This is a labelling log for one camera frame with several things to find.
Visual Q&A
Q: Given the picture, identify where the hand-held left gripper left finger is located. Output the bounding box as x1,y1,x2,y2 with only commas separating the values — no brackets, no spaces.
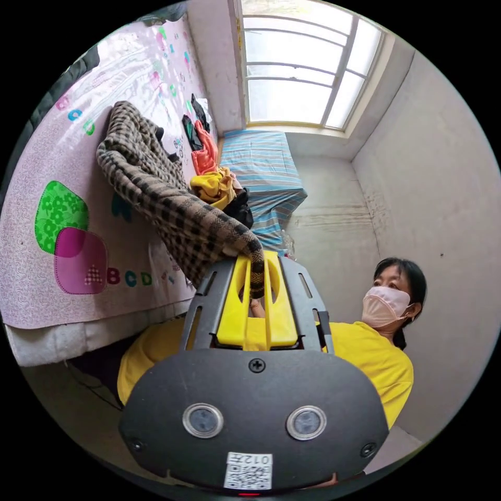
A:
213,256,256,349

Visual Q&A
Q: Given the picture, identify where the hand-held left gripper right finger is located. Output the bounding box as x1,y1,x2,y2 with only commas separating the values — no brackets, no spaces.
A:
263,252,301,348

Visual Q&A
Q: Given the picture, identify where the beige black checkered jacket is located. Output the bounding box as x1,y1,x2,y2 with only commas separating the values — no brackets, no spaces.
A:
96,100,265,301

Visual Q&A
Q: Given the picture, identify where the person's body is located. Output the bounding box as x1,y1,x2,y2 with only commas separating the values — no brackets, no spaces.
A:
116,256,428,431

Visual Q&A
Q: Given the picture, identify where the blue striped sheet covered furniture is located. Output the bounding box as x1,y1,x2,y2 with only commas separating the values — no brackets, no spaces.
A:
218,130,309,251

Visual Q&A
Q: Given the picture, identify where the pile of clothes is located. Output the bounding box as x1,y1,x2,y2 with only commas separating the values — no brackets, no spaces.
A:
181,93,255,231

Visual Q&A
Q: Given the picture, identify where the bed with pink printed mat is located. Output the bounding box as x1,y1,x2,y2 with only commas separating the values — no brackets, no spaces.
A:
0,15,221,368

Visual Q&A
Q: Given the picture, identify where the window with white frame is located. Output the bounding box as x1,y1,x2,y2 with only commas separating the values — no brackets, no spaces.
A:
234,0,387,133

